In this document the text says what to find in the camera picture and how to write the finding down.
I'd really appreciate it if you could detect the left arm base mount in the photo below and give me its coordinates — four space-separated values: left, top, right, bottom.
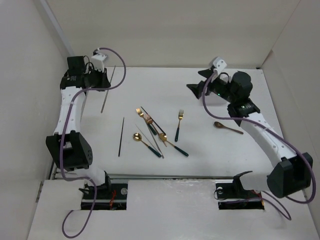
79 175 128 211

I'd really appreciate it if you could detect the aluminium frame rail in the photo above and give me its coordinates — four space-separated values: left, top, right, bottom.
48 162 77 180

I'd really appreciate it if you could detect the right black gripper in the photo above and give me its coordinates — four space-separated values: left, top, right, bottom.
185 68 236 104

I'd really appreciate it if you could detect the lilac utensil container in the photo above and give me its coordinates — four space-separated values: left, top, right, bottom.
204 93 228 106

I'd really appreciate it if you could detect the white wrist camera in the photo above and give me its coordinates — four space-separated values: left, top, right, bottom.
90 53 109 73
209 56 227 74

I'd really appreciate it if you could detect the rose gold fork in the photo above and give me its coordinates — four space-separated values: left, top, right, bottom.
145 114 167 147

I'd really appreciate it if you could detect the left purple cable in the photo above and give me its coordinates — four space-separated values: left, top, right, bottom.
59 46 127 238

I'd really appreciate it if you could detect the small gold spoon green handle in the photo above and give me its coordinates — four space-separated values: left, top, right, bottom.
159 133 189 157

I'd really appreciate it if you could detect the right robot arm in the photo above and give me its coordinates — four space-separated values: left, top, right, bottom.
187 67 317 204

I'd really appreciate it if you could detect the black chopstick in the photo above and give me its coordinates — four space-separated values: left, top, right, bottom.
140 106 167 135
117 117 125 157

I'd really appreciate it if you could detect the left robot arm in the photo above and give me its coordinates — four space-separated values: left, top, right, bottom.
45 53 112 199

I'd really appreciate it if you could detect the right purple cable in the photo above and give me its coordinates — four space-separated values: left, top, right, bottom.
201 72 316 221

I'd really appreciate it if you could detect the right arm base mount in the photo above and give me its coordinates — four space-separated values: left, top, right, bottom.
213 182 265 210

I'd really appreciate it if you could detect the gold fork dark green handle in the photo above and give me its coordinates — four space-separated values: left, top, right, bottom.
174 109 184 142

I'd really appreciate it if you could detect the purple cable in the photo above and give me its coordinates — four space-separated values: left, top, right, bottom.
201 72 316 221
59 46 127 238

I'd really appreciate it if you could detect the brown wooden spoon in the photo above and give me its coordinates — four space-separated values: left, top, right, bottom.
213 121 244 135

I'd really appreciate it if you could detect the silver metal chopstick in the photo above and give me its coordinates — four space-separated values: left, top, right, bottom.
100 65 117 114

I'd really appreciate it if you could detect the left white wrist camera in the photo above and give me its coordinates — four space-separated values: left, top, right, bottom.
90 53 109 73

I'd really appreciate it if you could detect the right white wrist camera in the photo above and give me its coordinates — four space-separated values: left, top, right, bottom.
209 56 227 74

